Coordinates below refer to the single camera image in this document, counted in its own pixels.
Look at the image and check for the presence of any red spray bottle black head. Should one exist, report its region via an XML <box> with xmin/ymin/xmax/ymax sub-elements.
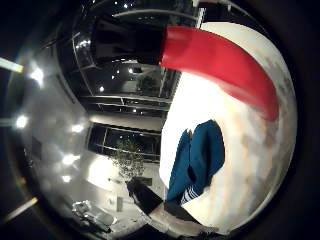
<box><xmin>90</xmin><ymin>19</ymin><xmax>280</xmax><ymax>123</ymax></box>

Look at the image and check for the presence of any blue white-striped cloth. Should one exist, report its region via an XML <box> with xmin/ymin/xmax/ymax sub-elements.
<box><xmin>165</xmin><ymin>119</ymin><xmax>226</xmax><ymax>206</ymax></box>

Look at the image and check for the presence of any green indoor tree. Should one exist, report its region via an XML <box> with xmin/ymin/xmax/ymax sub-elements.
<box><xmin>111</xmin><ymin>138</ymin><xmax>146</xmax><ymax>183</ymax></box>

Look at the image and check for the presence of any white wood-print table cover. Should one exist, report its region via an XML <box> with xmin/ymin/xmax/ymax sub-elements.
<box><xmin>159</xmin><ymin>21</ymin><xmax>298</xmax><ymax>234</ymax></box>

